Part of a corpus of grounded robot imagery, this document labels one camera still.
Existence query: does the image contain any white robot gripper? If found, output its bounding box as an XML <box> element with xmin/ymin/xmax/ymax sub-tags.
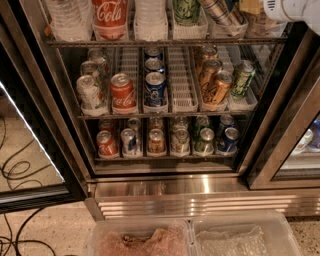
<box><xmin>239</xmin><ymin>0</ymin><xmax>320</xmax><ymax>35</ymax></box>

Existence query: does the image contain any empty white shelf tray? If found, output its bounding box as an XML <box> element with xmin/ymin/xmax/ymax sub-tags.
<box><xmin>167</xmin><ymin>47</ymin><xmax>198</xmax><ymax>113</ymax></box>

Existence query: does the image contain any blue can bottom shelf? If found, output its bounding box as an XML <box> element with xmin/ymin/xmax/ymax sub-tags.
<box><xmin>218</xmin><ymin>127</ymin><xmax>239</xmax><ymax>152</ymax></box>

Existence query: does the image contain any green can bottom shelf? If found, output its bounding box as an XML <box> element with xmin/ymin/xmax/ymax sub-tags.
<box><xmin>195</xmin><ymin>128</ymin><xmax>214</xmax><ymax>155</ymax></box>

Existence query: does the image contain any orange can bottom shelf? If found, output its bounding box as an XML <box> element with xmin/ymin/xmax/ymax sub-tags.
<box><xmin>148</xmin><ymin>129</ymin><xmax>165</xmax><ymax>154</ymax></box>

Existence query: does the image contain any clear water bottle left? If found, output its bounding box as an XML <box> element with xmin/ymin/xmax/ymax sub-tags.
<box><xmin>45</xmin><ymin>0</ymin><xmax>93</xmax><ymax>42</ymax></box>

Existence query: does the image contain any red can bottom shelf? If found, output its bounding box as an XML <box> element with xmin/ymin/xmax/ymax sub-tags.
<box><xmin>96</xmin><ymin>130</ymin><xmax>118</xmax><ymax>157</ymax></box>

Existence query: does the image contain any open glass fridge door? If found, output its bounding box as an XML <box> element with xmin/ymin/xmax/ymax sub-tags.
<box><xmin>0</xmin><ymin>0</ymin><xmax>88</xmax><ymax>213</ymax></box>

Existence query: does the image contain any green patterned can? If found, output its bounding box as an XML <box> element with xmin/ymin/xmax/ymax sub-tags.
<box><xmin>231</xmin><ymin>60</ymin><xmax>255</xmax><ymax>100</ymax></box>

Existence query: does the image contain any gold can middle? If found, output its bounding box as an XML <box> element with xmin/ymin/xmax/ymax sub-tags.
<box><xmin>199</xmin><ymin>58</ymin><xmax>223</xmax><ymax>93</ymax></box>

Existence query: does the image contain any gold can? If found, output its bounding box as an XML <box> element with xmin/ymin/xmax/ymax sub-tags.
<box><xmin>203</xmin><ymin>70</ymin><xmax>234</xmax><ymax>105</ymax></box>
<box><xmin>199</xmin><ymin>58</ymin><xmax>223</xmax><ymax>93</ymax></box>

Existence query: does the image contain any gold can front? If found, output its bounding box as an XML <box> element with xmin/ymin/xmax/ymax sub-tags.
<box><xmin>203</xmin><ymin>70</ymin><xmax>234</xmax><ymax>105</ymax></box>

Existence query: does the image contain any blue can middle row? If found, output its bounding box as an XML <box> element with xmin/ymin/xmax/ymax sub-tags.
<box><xmin>145</xmin><ymin>58</ymin><xmax>165</xmax><ymax>74</ymax></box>

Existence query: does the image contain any blue Pepsi can front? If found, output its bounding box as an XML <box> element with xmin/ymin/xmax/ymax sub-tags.
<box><xmin>144</xmin><ymin>72</ymin><xmax>166</xmax><ymax>107</ymax></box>

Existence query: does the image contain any white green can bottom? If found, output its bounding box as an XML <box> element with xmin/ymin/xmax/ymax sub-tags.
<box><xmin>171</xmin><ymin>129</ymin><xmax>190</xmax><ymax>154</ymax></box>

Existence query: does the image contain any white green can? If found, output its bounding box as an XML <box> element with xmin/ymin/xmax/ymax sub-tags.
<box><xmin>76</xmin><ymin>75</ymin><xmax>106</xmax><ymax>110</ymax></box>
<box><xmin>171</xmin><ymin>129</ymin><xmax>190</xmax><ymax>154</ymax></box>

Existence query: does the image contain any red Coca-Cola can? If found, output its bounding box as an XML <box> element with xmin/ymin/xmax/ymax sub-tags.
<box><xmin>110</xmin><ymin>73</ymin><xmax>136</xmax><ymax>109</ymax></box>

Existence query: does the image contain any silver can middle left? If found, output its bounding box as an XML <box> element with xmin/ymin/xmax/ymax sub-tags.
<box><xmin>80</xmin><ymin>61</ymin><xmax>100</xmax><ymax>79</ymax></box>

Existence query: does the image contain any blue white can bottom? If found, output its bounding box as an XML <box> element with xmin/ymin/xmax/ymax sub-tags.
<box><xmin>121</xmin><ymin>128</ymin><xmax>137</xmax><ymax>155</ymax></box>

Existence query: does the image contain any white green can front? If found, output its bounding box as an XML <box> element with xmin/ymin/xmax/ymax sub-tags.
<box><xmin>76</xmin><ymin>75</ymin><xmax>106</xmax><ymax>110</ymax></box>

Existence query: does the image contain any clear bin with bubble wrap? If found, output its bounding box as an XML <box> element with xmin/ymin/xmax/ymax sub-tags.
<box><xmin>191</xmin><ymin>210</ymin><xmax>303</xmax><ymax>256</ymax></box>

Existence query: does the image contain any clear bin with brown wrap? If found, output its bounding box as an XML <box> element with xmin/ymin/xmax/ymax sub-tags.
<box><xmin>86</xmin><ymin>218</ymin><xmax>193</xmax><ymax>256</ymax></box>

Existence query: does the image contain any black floor cable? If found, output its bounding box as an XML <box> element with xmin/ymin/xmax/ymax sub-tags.
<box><xmin>0</xmin><ymin>207</ymin><xmax>58</xmax><ymax>256</ymax></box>

